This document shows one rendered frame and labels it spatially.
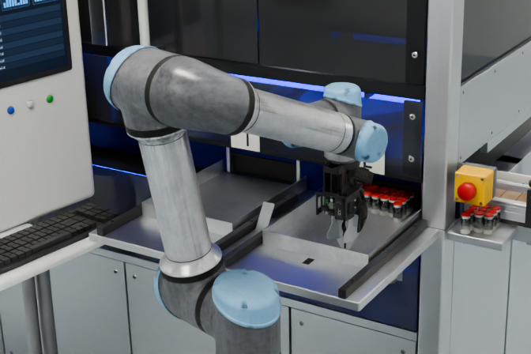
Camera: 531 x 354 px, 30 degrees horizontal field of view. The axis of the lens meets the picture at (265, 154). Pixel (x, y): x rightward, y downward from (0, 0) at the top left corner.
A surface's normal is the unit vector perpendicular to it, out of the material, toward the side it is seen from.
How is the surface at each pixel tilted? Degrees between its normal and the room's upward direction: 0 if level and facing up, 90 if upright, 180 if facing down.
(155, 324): 90
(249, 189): 0
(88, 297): 90
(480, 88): 90
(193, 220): 91
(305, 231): 0
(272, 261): 0
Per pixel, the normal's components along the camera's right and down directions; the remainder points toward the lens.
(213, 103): 0.29, 0.18
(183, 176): 0.57, 0.28
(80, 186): 0.77, 0.20
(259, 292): 0.06, -0.91
